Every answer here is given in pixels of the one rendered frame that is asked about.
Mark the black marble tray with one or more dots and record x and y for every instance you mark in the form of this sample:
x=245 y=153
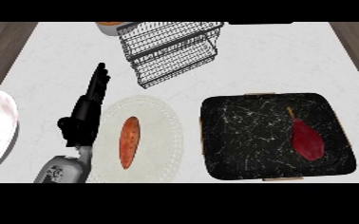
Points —
x=274 y=136

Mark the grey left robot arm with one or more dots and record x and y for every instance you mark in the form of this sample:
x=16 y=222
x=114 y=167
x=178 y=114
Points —
x=62 y=167

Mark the white round plate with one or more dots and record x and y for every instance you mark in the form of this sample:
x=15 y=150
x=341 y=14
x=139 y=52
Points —
x=6 y=125

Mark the orange sweet potato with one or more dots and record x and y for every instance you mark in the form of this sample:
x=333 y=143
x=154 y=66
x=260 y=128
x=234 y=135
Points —
x=129 y=141

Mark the pale bowl with orange content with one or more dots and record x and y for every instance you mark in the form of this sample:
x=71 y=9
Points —
x=110 y=27

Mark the white round placemat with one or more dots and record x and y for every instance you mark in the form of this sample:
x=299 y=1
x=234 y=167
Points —
x=142 y=139

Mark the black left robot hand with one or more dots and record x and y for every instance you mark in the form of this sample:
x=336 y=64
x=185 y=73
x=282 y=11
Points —
x=86 y=114

